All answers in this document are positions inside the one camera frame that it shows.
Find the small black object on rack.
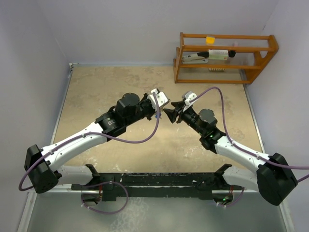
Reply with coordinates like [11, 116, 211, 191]
[228, 50, 236, 58]

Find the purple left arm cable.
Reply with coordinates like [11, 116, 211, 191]
[18, 91, 160, 214]

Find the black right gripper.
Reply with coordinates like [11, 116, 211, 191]
[163, 101, 205, 135]

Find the yellow block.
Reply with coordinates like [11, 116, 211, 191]
[205, 36, 215, 45]

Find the strip of staples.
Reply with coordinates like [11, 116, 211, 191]
[209, 68, 225, 72]

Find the white stapler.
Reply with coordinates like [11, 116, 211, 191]
[182, 51, 209, 64]

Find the wooden rack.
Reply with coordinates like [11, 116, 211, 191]
[173, 32, 279, 84]

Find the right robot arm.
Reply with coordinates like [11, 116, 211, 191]
[164, 101, 298, 206]

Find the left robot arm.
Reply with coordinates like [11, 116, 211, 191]
[24, 89, 169, 194]

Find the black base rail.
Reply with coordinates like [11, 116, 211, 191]
[71, 173, 241, 202]

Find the white box with red label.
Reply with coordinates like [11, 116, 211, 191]
[208, 49, 229, 60]

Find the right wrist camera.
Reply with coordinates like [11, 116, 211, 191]
[182, 91, 197, 107]

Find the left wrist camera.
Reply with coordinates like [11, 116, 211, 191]
[147, 88, 169, 111]

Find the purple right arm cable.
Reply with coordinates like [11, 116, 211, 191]
[188, 87, 309, 208]

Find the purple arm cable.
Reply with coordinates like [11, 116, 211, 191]
[18, 91, 160, 214]
[188, 87, 309, 208]

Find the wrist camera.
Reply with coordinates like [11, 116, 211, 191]
[147, 88, 169, 111]
[182, 91, 197, 107]

